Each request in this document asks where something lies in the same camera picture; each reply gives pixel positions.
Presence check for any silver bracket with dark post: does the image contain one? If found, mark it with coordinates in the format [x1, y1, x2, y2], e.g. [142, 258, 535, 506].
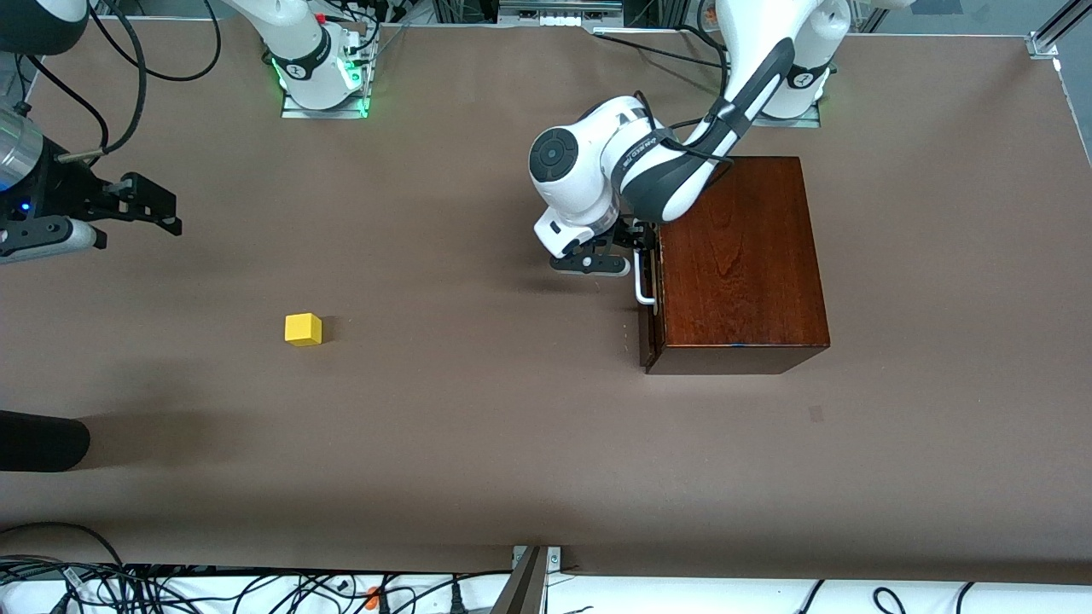
[491, 546, 562, 614]

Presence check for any wooden drawer with white handle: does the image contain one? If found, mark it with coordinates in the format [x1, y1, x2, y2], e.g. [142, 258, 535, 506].
[632, 247, 663, 368]

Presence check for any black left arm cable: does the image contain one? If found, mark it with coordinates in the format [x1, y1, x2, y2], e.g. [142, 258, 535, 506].
[636, 90, 739, 165]

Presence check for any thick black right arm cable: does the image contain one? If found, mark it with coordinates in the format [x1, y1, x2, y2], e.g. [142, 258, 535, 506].
[85, 0, 148, 163]

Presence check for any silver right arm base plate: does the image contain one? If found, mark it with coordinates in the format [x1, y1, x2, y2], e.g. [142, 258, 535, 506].
[281, 34, 370, 120]

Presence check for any aluminium frame profile with bracket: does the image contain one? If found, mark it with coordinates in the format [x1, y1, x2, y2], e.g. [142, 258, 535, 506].
[1026, 0, 1092, 61]

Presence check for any black cable on table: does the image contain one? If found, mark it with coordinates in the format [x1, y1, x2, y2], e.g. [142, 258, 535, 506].
[589, 24, 730, 73]

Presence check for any yellow cube block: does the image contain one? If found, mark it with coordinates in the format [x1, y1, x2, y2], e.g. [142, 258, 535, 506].
[284, 313, 324, 347]

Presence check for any black cylinder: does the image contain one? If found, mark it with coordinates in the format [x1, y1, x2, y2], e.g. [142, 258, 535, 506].
[0, 409, 91, 472]

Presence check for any white power strip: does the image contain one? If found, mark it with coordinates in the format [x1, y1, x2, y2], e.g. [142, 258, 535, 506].
[497, 0, 625, 28]

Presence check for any large black cable loop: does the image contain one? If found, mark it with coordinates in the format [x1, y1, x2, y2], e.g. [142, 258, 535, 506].
[0, 522, 129, 598]

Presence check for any dark wooden cabinet box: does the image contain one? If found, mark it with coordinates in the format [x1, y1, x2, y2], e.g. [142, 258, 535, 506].
[646, 155, 831, 376]

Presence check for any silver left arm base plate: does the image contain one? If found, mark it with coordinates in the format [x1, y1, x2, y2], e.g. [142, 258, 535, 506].
[751, 43, 822, 129]

